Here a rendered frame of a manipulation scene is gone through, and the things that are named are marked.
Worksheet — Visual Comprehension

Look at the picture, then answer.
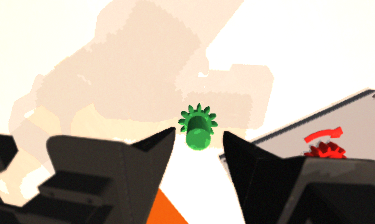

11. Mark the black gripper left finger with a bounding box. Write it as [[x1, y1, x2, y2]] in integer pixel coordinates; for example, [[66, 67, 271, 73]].
[[46, 127, 176, 224]]

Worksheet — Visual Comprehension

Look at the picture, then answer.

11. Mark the red gear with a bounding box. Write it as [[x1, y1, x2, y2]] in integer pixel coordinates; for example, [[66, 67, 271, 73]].
[[304, 141, 346, 158]]

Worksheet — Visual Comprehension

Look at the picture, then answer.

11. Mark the green gear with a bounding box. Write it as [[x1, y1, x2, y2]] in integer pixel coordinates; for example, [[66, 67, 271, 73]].
[[178, 103, 218, 151]]

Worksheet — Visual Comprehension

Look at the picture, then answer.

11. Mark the red curved arrow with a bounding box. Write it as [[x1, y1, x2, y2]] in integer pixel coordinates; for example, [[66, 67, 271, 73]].
[[304, 127, 343, 142]]

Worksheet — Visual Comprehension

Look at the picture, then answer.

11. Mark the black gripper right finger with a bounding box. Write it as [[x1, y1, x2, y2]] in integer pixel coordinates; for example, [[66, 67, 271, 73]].
[[222, 131, 375, 224]]

